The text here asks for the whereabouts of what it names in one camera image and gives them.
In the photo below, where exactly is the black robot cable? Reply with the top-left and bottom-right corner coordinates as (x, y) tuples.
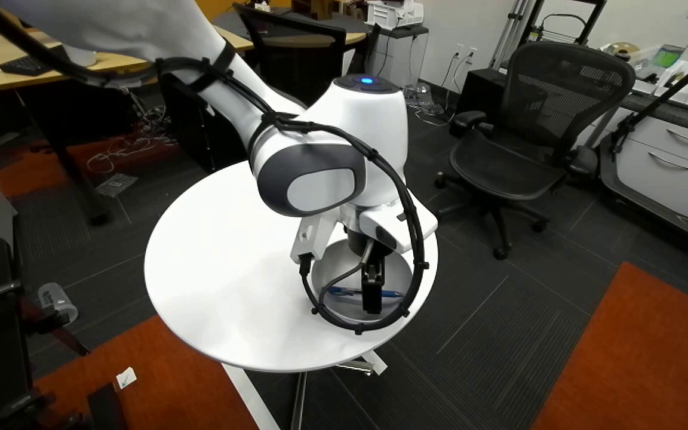
(153, 39), (431, 334)

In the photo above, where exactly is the small white card on floor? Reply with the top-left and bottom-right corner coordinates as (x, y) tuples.
(114, 367), (137, 390)

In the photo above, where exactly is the orange floor rug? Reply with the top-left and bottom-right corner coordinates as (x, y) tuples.
(532, 263), (688, 430)

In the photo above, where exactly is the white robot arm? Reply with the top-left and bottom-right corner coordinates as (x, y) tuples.
(0, 0), (436, 324)

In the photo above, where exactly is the blue marker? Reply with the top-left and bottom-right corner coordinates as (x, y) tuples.
(327, 289), (403, 301)

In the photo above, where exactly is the wooden desk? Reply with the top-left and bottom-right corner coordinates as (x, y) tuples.
(0, 6), (375, 90)

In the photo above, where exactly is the black mesh office chair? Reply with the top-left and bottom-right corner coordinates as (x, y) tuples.
(436, 40), (636, 258)

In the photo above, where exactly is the black chair behind desk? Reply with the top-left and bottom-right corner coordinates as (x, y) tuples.
(236, 4), (347, 105)

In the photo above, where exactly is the silver table base foot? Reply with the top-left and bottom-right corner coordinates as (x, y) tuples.
(223, 352), (388, 430)

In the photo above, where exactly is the white drawer cabinet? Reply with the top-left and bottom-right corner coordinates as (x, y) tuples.
(617, 114), (688, 218)

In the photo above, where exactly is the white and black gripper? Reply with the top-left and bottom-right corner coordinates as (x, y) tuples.
(291, 202), (413, 312)

